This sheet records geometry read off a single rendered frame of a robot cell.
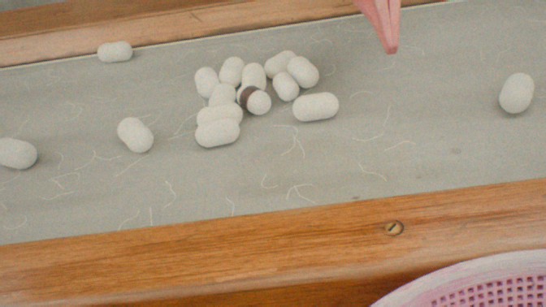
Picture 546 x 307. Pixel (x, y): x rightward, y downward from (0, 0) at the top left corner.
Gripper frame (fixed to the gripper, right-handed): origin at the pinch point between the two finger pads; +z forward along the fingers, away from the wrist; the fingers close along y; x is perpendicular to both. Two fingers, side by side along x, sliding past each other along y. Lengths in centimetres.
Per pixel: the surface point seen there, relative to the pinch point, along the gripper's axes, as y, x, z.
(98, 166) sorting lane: -22.6, 1.9, 5.8
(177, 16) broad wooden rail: -18.7, 14.7, -12.4
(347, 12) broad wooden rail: -1.3, 14.8, -10.0
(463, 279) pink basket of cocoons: -0.4, -10.7, 16.9
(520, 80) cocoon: 8.4, 0.6, 4.1
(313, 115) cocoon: -6.2, 2.2, 4.1
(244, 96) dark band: -11.2, 3.5, 1.4
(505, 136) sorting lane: 6.4, 0.0, 8.0
